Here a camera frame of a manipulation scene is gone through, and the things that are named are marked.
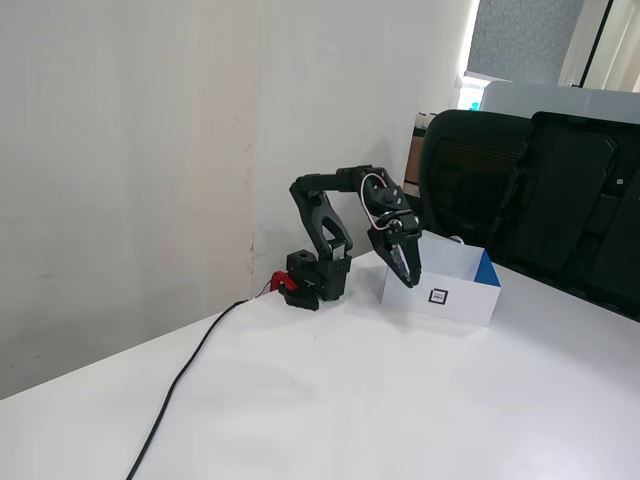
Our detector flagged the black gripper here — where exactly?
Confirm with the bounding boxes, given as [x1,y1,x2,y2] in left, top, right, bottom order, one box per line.
[367,208,425,291]

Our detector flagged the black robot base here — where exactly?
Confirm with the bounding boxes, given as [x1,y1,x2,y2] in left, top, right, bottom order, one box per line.
[286,248,353,312]

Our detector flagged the white and blue cardboard box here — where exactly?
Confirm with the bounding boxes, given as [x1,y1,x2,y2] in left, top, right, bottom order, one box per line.
[381,234,503,327]

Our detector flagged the brown cardboard box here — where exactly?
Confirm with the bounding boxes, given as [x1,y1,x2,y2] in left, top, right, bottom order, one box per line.
[402,110,427,199]

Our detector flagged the black mesh-back office chair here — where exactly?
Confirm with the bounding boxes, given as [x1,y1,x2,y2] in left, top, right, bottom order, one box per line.
[418,108,534,261]

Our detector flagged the red table clamp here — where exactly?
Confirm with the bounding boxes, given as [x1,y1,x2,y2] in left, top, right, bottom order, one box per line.
[269,270,300,294]

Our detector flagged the black solid-back office chair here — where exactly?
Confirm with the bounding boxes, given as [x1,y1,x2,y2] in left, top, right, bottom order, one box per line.
[492,110,640,322]

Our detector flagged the gray roller blind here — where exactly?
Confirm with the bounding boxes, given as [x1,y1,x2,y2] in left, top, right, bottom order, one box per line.
[467,0,586,86]

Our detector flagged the white servo wire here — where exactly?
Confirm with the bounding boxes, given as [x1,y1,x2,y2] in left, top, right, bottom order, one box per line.
[359,171,397,232]

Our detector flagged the black power cable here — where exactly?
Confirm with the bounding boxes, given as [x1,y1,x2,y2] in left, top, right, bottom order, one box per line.
[124,298,251,480]

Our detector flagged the black window frame bar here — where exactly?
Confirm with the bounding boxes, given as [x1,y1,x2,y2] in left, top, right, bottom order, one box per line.
[578,0,617,90]

